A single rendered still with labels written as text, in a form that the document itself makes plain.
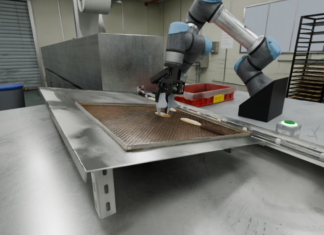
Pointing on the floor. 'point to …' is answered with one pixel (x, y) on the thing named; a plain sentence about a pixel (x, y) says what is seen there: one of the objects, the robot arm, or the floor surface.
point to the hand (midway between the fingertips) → (162, 110)
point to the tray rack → (315, 95)
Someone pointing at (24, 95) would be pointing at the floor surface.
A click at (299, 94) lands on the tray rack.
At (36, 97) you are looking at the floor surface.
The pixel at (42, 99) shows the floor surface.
